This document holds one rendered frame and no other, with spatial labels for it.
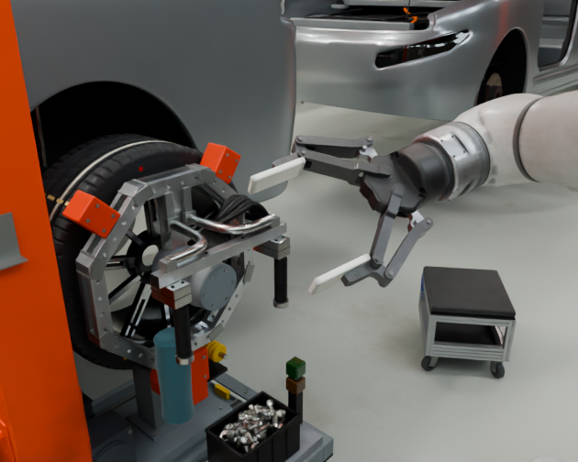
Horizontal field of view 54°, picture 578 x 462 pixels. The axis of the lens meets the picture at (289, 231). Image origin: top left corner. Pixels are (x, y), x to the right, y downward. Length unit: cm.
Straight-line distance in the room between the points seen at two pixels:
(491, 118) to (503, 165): 6
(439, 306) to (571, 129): 186
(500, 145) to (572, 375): 220
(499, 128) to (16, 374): 101
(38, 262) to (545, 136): 93
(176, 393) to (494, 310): 144
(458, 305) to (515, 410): 46
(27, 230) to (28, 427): 43
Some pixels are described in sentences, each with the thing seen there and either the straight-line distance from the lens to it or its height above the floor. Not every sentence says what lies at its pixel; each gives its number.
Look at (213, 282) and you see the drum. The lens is 146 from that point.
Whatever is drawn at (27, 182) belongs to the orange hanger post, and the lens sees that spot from 116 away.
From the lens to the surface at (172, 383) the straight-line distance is 155.
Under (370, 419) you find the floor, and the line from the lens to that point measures 238.
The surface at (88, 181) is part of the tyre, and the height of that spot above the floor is 113.
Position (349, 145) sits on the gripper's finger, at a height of 139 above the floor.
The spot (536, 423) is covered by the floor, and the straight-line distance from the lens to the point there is 253.
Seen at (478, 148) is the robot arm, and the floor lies 139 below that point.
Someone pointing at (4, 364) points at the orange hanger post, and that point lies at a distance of 127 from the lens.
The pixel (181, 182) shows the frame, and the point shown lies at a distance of 152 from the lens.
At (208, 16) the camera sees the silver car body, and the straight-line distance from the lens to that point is 205.
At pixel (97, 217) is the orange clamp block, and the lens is 138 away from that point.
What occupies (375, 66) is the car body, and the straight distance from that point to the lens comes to 389.
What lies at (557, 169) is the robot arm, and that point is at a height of 138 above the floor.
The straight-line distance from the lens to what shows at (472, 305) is 252.
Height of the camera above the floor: 156
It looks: 23 degrees down
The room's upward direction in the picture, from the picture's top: straight up
